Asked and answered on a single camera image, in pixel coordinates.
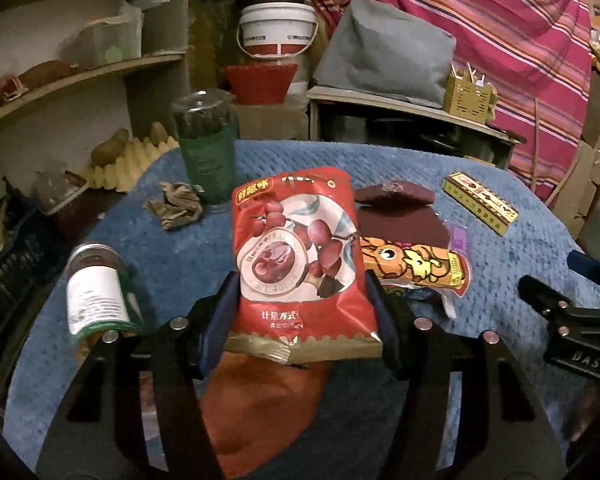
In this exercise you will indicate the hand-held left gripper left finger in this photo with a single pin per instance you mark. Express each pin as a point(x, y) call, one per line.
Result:
point(215, 335)

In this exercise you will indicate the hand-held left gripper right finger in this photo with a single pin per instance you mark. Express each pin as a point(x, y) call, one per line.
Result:
point(387, 340)

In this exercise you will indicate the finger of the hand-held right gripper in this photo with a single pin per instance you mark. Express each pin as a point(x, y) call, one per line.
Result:
point(597, 272)
point(542, 295)

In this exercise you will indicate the red snack bag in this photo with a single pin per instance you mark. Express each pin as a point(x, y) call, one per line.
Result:
point(290, 240)

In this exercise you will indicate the yellow cartoon snack packet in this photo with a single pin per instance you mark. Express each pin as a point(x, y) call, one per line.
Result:
point(410, 260)

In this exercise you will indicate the orange plastic bag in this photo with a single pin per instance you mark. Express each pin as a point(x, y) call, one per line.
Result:
point(260, 410)

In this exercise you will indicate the stack of folded cardboard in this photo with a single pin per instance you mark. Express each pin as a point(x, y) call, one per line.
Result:
point(587, 175)

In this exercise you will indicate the purple plastic package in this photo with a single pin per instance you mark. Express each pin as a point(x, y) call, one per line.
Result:
point(457, 237)

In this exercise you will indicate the yellow patterned box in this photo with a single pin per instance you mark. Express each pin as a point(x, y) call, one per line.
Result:
point(480, 202)

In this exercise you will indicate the dark red pouch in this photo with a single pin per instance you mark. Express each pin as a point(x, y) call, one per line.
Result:
point(395, 220)

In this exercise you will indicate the clear jar with white label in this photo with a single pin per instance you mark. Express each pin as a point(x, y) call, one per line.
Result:
point(97, 290)

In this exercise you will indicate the crumpled brown paper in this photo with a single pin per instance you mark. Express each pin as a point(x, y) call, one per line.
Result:
point(175, 205)

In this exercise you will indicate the wooden stick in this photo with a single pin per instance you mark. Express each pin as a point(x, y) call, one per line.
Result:
point(535, 140)

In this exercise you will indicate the clear bottle with green label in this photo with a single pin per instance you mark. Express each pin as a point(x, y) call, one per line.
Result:
point(205, 160)

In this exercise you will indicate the yellow egg tray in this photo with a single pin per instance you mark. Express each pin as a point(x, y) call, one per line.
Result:
point(130, 165)

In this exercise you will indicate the small red plastic basket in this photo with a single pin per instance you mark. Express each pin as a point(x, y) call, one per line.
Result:
point(67, 210)

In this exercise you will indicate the yellow slotted holder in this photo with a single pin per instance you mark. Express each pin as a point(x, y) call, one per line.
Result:
point(467, 100)

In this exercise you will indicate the dark blue plastic crate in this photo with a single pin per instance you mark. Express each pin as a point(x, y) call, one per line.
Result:
point(5, 285)

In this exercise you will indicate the plain cardboard box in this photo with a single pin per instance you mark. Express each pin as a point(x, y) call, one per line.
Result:
point(270, 122)

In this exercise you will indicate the low wooden table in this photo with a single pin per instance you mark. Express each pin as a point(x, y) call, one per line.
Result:
point(405, 110)

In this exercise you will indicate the red woven basket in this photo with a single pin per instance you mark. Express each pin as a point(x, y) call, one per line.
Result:
point(260, 82)

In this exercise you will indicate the pink striped cloth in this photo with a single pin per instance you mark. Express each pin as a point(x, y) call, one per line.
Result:
point(480, 25)

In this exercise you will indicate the grey cushion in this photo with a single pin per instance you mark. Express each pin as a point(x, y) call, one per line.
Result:
point(385, 55)

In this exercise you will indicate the wooden shelf unit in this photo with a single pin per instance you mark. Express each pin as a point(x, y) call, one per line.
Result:
point(80, 75)

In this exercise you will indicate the yellow oil bottle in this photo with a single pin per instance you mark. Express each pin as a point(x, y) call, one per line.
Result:
point(210, 35)

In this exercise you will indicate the sweet potato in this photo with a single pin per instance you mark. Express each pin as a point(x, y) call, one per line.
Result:
point(47, 72)

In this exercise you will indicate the clear plastic container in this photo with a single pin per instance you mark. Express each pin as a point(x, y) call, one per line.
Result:
point(110, 40)

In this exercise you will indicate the white plastic bucket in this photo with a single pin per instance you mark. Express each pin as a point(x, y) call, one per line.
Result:
point(277, 25)

